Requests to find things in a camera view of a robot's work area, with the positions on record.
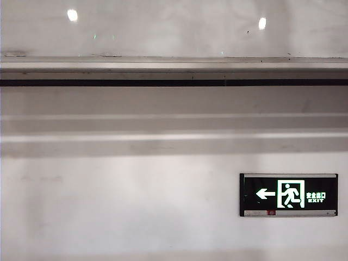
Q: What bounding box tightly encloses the white whiteboard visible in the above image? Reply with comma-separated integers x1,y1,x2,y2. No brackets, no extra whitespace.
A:
0,0,348,59

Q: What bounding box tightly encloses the aluminium whiteboard marker tray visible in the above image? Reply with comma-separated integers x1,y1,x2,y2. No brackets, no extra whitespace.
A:
0,53,348,88

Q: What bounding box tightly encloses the green illuminated exit sign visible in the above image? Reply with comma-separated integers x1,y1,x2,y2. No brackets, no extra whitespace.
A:
239,172,339,218

